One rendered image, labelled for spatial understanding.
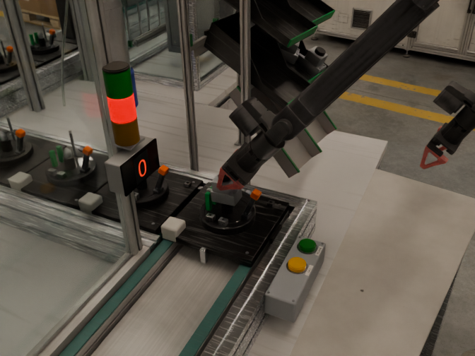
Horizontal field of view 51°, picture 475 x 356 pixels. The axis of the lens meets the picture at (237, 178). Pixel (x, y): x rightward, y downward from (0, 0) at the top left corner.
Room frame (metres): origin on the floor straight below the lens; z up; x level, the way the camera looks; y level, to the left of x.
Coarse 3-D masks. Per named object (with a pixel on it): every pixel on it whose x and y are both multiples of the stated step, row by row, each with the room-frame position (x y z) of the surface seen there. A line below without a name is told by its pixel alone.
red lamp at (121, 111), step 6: (132, 96) 0.87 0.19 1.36; (108, 102) 0.86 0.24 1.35; (114, 102) 0.85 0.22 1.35; (120, 102) 0.85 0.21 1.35; (126, 102) 0.85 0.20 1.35; (132, 102) 0.86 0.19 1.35; (114, 108) 0.85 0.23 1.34; (120, 108) 0.85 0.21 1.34; (126, 108) 0.85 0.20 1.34; (132, 108) 0.86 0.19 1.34; (114, 114) 0.85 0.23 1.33; (120, 114) 0.85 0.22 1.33; (126, 114) 0.85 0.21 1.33; (132, 114) 0.86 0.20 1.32; (114, 120) 0.85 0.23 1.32; (120, 120) 0.85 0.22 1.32; (126, 120) 0.85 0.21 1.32; (132, 120) 0.86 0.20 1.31
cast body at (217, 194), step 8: (216, 176) 1.00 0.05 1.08; (224, 176) 0.98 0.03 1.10; (216, 184) 0.97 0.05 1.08; (224, 184) 0.97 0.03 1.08; (216, 192) 0.98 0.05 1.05; (224, 192) 0.97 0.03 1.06; (232, 192) 0.97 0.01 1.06; (240, 192) 0.99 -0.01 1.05; (216, 200) 0.98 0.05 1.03; (224, 200) 0.97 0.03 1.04; (232, 200) 0.96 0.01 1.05
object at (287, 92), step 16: (208, 32) 1.28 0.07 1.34; (224, 32) 1.25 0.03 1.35; (256, 32) 1.34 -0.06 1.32; (208, 48) 1.28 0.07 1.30; (224, 48) 1.25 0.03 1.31; (256, 48) 1.34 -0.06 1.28; (272, 48) 1.31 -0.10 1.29; (256, 64) 1.28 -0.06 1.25; (272, 64) 1.31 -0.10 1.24; (256, 80) 1.19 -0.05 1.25; (272, 80) 1.24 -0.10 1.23; (288, 80) 1.26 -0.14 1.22; (304, 80) 1.25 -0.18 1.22; (272, 96) 1.16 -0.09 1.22; (288, 96) 1.20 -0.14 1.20
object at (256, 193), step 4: (244, 192) 0.96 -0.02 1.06; (248, 192) 0.96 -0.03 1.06; (252, 192) 0.95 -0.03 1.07; (256, 192) 0.95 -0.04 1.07; (260, 192) 0.96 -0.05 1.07; (252, 196) 0.95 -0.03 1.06; (256, 196) 0.94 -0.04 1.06; (252, 200) 0.95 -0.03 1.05; (256, 200) 0.95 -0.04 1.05; (248, 204) 0.96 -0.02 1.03; (252, 204) 0.95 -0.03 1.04; (248, 208) 0.96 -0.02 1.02; (244, 212) 0.96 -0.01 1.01; (248, 212) 0.96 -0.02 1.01
